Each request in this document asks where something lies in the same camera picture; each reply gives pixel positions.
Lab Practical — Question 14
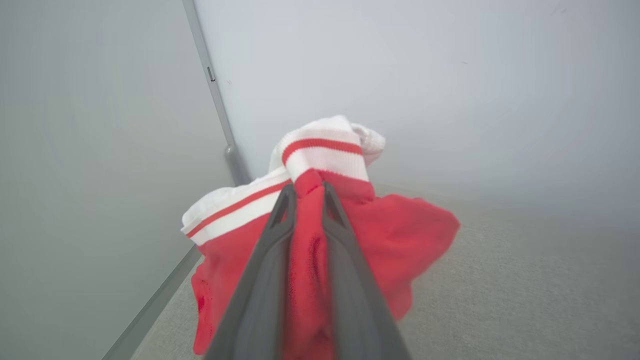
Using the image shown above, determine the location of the grey baseboard strip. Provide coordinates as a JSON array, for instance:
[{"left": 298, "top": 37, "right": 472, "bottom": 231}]
[{"left": 102, "top": 245, "right": 203, "bottom": 360}]

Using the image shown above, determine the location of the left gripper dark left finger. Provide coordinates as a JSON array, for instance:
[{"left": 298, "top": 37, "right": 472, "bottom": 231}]
[{"left": 204, "top": 183, "right": 297, "bottom": 360}]

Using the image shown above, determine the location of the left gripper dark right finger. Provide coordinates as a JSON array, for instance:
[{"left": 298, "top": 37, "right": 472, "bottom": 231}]
[{"left": 322, "top": 181, "right": 412, "bottom": 360}]

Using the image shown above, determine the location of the grey metal wall strip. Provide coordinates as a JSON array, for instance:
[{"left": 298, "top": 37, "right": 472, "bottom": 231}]
[{"left": 182, "top": 0, "right": 252, "bottom": 187}]

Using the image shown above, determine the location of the red white striped garment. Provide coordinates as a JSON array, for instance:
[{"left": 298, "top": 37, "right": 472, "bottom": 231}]
[{"left": 181, "top": 115, "right": 461, "bottom": 360}]

